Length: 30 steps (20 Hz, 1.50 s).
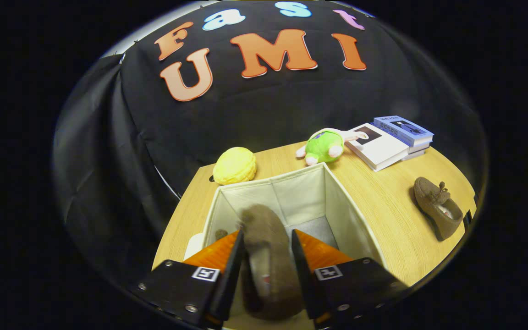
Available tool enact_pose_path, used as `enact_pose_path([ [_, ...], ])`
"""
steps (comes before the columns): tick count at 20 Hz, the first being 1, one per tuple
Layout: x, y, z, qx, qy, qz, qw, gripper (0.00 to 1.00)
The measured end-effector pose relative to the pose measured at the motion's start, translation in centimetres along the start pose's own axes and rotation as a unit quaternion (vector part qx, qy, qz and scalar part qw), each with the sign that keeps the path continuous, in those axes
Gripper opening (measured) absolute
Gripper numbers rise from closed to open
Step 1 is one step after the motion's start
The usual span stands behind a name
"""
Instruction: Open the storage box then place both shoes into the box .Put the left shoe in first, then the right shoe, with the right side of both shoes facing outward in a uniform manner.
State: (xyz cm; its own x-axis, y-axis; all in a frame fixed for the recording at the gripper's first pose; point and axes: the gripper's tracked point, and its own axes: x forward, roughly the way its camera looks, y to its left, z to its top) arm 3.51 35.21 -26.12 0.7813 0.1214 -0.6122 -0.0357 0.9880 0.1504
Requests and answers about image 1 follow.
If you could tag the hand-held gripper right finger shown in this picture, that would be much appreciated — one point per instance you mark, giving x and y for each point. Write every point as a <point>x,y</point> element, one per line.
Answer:
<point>305,284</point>

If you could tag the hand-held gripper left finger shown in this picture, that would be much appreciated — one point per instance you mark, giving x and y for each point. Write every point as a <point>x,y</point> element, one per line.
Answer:
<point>229,284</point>

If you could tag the brown suede shoe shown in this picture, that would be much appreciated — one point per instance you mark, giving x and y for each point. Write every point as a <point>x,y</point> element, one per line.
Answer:
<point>436,206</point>
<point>268,247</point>

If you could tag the beige fabric storage box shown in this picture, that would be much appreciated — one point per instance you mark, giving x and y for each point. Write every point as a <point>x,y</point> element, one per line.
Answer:
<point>300,192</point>

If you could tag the yellow bun-shaped plush toy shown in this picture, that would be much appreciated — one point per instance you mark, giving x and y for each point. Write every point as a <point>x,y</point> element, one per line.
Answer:
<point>234,166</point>

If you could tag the green plush toy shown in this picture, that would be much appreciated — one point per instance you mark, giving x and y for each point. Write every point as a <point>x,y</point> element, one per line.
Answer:
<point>323,146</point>

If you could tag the white book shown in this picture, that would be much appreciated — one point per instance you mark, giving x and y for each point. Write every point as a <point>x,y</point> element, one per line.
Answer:
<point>381,149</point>

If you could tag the light grey book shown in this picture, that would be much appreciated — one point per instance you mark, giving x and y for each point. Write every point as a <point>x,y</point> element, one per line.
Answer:
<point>417,151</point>

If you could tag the blue book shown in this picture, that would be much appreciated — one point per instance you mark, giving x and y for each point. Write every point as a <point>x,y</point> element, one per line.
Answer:
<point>404,128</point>

